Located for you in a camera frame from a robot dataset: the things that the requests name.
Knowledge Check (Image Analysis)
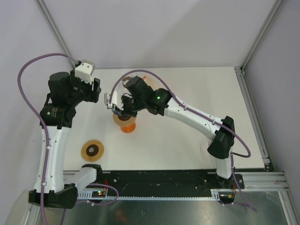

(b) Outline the white cable duct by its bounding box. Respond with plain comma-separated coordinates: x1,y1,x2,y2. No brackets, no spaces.
75,188,248,202

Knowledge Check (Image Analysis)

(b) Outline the blue glass dripper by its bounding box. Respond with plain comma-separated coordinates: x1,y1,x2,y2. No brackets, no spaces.
112,108,125,116

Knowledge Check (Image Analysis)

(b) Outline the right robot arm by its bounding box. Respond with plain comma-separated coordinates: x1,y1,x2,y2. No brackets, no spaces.
121,76,235,188

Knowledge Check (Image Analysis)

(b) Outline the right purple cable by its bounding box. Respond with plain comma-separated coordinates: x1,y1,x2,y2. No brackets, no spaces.
110,69,257,212

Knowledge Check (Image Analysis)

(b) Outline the aluminium frame post right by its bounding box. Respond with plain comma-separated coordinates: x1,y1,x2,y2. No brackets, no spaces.
240,0,286,75

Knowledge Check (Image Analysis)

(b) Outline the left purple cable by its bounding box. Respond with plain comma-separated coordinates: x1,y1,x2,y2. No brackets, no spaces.
18,52,119,225

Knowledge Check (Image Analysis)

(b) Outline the clear glass carafe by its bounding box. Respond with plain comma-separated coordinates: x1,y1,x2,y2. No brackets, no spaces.
121,75,134,91

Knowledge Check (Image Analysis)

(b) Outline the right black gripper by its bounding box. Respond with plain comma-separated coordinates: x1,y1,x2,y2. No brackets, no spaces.
116,95,146,118

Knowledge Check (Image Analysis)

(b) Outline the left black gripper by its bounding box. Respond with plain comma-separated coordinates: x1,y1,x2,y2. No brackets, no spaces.
67,70,101,106

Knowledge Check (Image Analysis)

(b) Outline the purple cable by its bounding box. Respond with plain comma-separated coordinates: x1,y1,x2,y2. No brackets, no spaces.
110,69,257,212
18,52,119,225

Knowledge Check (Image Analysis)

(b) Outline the aluminium frame post left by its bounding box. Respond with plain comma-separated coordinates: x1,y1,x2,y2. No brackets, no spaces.
34,0,72,56

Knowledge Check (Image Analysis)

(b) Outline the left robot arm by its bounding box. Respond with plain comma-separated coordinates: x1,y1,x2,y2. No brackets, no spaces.
29,72,104,209

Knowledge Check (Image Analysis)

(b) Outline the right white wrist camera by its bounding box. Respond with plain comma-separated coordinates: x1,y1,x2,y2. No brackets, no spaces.
104,91,124,111

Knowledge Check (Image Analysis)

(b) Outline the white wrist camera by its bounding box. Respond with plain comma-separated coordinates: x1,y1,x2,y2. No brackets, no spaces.
104,91,124,111
75,60,95,84

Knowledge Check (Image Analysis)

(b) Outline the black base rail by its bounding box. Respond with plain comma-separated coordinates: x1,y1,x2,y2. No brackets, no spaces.
96,170,245,198

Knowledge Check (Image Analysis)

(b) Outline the wooden dripper stand ring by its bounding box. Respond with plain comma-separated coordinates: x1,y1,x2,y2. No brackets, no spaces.
112,112,137,128

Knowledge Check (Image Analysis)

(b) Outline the aluminium frame post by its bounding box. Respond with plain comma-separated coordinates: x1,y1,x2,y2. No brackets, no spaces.
240,0,286,75
34,0,72,56

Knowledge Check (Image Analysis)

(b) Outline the orange glass carafe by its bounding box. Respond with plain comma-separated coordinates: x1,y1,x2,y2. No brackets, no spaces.
120,123,136,133

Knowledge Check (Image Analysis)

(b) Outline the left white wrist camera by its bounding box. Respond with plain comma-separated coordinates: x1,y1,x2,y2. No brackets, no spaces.
75,60,95,84

